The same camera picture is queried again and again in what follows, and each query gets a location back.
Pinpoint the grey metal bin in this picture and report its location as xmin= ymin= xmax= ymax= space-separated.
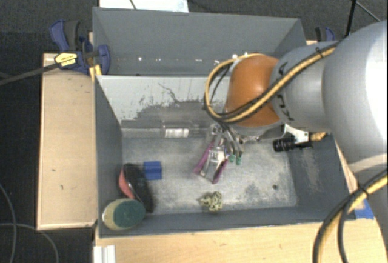
xmin=91 ymin=6 xmax=358 ymax=239

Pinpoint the red round object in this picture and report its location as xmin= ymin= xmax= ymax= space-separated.
xmin=118 ymin=168 xmax=136 ymax=199

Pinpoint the pale wood flat board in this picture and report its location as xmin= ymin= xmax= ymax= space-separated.
xmin=36 ymin=52 xmax=98 ymax=231

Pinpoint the olive knobbly lump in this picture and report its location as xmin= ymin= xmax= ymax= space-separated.
xmin=199 ymin=191 xmax=224 ymax=213

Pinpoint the blue block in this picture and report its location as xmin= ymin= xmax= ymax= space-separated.
xmin=143 ymin=161 xmax=163 ymax=181

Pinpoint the black oblong object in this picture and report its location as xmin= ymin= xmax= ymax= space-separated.
xmin=122 ymin=162 xmax=155 ymax=214

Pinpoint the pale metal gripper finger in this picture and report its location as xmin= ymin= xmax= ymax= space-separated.
xmin=201 ymin=150 xmax=219 ymax=176
xmin=208 ymin=153 xmax=227 ymax=181

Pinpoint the green and yellow round sponge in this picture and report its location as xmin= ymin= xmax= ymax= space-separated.
xmin=101 ymin=198 xmax=147 ymax=231

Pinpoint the black cylinder on white bracket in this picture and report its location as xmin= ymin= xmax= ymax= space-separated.
xmin=272 ymin=123 xmax=315 ymax=153

